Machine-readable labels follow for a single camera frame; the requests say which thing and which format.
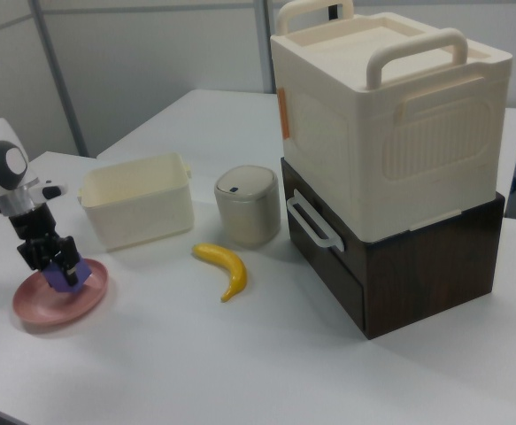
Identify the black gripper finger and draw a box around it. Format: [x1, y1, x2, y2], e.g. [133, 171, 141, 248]
[22, 247, 51, 272]
[57, 236, 87, 287]

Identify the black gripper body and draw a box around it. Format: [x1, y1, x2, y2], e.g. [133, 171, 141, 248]
[8, 204, 71, 272]

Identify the purple cube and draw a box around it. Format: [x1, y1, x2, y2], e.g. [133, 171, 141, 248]
[42, 258, 94, 294]

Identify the pink plate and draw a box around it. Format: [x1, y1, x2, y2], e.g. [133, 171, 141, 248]
[12, 259, 110, 328]

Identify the cream plastic tub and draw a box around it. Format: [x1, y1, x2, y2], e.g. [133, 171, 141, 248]
[77, 152, 196, 252]

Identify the yellow banana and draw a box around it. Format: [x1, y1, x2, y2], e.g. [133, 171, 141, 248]
[191, 242, 249, 304]

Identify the beige small trash can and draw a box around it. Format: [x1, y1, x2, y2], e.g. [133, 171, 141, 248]
[213, 165, 281, 248]

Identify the orange tape strip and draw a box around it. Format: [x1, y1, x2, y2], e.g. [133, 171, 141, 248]
[278, 88, 292, 140]

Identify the dark wooden drawer cabinet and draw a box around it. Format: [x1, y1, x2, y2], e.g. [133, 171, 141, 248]
[280, 158, 506, 341]

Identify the grey metal partition post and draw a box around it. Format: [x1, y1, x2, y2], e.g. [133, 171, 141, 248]
[27, 0, 91, 158]
[256, 0, 277, 94]

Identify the translucent white drawer handle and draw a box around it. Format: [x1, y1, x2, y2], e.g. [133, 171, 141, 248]
[286, 188, 344, 252]

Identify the cream storage box with handles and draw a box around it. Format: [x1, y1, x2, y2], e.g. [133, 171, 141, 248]
[269, 0, 514, 243]

